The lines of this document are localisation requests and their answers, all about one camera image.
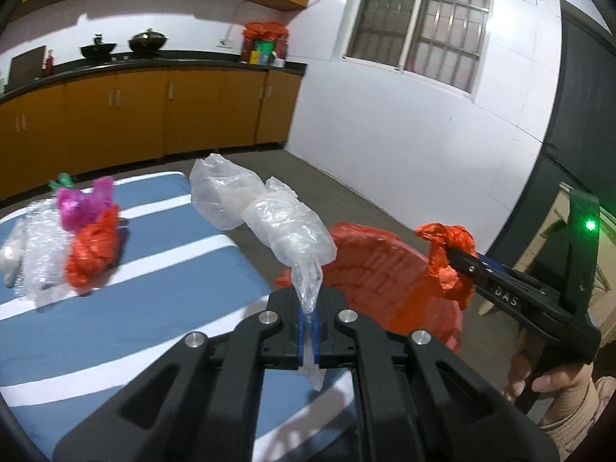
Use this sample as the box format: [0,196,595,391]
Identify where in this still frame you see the clear plastic bag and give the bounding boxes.
[189,153,337,390]

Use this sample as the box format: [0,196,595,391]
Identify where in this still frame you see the clear bubble wrap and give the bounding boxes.
[17,198,74,308]

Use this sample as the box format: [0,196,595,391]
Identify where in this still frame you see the magenta plastic bag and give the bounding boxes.
[55,176,114,233]

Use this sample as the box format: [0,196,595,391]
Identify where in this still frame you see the green plastic bag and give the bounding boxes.
[48,172,74,192]

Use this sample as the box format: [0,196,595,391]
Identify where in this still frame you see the red lined trash bin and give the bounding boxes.
[275,221,465,353]

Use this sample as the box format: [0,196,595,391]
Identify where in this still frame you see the lower kitchen cabinets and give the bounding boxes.
[1,59,307,199]

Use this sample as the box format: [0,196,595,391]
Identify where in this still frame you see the right hand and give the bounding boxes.
[503,330,593,403]

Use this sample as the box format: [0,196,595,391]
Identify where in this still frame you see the blue white striped tablecloth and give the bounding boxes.
[1,172,270,456]

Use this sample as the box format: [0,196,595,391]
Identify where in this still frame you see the dark door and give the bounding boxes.
[487,0,615,266]

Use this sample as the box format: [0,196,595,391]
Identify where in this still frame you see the small orange plastic bag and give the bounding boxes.
[65,203,120,291]

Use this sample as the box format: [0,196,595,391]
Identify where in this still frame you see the white crumpled plastic bag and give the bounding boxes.
[1,229,26,288]

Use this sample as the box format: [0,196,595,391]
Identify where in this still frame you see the barred window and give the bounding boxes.
[345,0,492,94]

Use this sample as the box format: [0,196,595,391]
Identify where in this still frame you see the red bag with groceries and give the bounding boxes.
[240,22,289,68]

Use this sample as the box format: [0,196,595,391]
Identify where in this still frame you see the black lidded wok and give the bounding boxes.
[129,28,167,56]

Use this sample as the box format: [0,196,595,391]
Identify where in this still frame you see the red bottle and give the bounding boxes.
[43,49,54,76]

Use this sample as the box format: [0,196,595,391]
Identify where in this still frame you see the dark cutting board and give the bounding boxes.
[6,46,46,91]

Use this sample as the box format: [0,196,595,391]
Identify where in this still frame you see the black wok with handle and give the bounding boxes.
[80,33,117,60]

